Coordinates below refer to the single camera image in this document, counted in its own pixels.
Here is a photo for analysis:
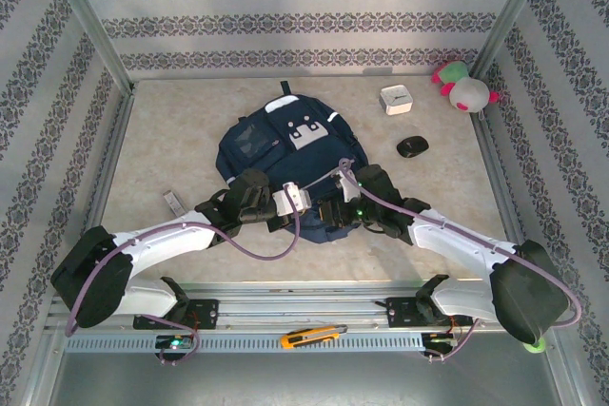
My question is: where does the small white grey stick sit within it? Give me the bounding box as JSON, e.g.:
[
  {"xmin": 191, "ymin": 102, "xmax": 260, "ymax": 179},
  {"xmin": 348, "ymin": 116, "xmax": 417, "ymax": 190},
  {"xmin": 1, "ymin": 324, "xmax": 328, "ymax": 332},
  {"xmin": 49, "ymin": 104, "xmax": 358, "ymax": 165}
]
[{"xmin": 163, "ymin": 190, "xmax": 187, "ymax": 217}]

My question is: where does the grey metal frame post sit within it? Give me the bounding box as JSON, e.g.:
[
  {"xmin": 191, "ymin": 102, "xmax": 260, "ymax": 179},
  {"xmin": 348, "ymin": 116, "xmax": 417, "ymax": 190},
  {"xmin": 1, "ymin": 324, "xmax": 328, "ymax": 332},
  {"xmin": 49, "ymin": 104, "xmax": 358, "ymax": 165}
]
[
  {"xmin": 40, "ymin": 0, "xmax": 137, "ymax": 93},
  {"xmin": 470, "ymin": 0, "xmax": 556, "ymax": 79}
]

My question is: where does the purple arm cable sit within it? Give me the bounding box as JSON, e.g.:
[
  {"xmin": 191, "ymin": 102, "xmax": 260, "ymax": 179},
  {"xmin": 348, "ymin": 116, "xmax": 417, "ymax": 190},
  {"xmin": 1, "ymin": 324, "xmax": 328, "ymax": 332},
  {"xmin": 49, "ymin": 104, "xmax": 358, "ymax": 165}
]
[
  {"xmin": 64, "ymin": 194, "xmax": 302, "ymax": 338},
  {"xmin": 303, "ymin": 158, "xmax": 583, "ymax": 331}
]

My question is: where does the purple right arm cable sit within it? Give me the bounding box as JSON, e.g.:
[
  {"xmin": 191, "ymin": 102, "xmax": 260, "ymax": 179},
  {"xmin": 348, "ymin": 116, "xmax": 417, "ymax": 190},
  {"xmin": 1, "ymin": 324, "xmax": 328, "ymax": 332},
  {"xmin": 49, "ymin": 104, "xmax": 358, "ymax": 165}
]
[{"xmin": 303, "ymin": 158, "xmax": 583, "ymax": 331}]

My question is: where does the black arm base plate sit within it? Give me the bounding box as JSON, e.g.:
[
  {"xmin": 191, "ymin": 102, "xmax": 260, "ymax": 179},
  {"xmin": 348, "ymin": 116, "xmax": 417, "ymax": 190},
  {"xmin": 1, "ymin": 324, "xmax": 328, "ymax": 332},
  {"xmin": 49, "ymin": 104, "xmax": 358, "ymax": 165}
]
[
  {"xmin": 384, "ymin": 296, "xmax": 475, "ymax": 330},
  {"xmin": 132, "ymin": 299, "xmax": 220, "ymax": 331}
]

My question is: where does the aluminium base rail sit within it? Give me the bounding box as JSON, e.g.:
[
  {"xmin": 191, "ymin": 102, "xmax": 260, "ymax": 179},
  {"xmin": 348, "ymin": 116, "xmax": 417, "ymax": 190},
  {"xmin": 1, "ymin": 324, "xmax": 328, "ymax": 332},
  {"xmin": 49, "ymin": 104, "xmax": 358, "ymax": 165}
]
[{"xmin": 45, "ymin": 281, "xmax": 562, "ymax": 331}]

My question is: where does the navy blue student backpack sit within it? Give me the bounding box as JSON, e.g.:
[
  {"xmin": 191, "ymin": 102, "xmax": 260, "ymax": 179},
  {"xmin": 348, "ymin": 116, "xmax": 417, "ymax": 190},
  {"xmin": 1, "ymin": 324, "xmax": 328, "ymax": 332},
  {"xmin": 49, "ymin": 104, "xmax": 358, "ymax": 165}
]
[{"xmin": 216, "ymin": 81, "xmax": 370, "ymax": 245}]

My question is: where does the green-lit controller board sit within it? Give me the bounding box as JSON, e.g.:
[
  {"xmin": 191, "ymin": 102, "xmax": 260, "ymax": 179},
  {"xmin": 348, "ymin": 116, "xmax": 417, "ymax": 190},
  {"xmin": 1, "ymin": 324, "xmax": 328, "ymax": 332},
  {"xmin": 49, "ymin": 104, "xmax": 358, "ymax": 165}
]
[
  {"xmin": 155, "ymin": 335, "xmax": 194, "ymax": 350},
  {"xmin": 422, "ymin": 332, "xmax": 461, "ymax": 348}
]

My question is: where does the white cube alarm clock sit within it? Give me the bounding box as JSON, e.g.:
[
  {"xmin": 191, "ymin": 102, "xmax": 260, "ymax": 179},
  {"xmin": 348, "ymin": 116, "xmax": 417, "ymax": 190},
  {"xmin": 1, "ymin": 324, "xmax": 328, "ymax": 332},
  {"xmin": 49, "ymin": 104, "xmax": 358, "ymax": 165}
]
[{"xmin": 379, "ymin": 84, "xmax": 413, "ymax": 116}]

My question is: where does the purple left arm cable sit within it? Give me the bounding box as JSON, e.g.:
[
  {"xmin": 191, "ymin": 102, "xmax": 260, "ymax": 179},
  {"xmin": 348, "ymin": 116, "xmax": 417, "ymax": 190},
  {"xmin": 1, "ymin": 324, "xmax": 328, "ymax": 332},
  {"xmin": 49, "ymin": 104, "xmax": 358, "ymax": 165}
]
[{"xmin": 64, "ymin": 194, "xmax": 302, "ymax": 338}]

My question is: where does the perforated metal cable tray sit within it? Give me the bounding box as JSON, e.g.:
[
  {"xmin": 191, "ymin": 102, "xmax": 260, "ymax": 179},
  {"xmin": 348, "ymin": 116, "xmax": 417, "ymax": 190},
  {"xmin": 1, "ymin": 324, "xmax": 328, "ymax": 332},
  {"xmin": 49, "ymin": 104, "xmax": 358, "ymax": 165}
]
[{"xmin": 64, "ymin": 332, "xmax": 458, "ymax": 355}]

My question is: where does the black computer mouse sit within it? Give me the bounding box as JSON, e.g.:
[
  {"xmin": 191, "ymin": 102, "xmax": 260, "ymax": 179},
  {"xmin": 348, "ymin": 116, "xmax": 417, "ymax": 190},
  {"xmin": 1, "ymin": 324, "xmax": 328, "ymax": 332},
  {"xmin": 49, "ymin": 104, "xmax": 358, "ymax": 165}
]
[{"xmin": 397, "ymin": 136, "xmax": 430, "ymax": 159}]

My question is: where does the short purple base cable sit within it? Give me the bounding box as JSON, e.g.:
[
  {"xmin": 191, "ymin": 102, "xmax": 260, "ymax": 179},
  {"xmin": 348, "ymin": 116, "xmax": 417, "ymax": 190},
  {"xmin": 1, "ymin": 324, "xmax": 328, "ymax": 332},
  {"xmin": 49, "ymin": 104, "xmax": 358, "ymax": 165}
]
[
  {"xmin": 137, "ymin": 313, "xmax": 204, "ymax": 368},
  {"xmin": 422, "ymin": 318, "xmax": 481, "ymax": 363}
]

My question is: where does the white pink green plush toy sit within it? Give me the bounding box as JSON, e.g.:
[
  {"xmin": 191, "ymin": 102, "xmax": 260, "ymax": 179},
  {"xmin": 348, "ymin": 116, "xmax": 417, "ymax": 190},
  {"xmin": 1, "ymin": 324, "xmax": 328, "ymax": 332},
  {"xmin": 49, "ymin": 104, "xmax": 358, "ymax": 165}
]
[{"xmin": 431, "ymin": 60, "xmax": 501, "ymax": 115}]

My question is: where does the yellow utility knife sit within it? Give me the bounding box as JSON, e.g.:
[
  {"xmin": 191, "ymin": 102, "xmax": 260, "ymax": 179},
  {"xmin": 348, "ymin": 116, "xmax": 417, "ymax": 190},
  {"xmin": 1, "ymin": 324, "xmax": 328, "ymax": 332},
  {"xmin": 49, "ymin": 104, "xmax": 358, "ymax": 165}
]
[{"xmin": 279, "ymin": 323, "xmax": 348, "ymax": 349}]

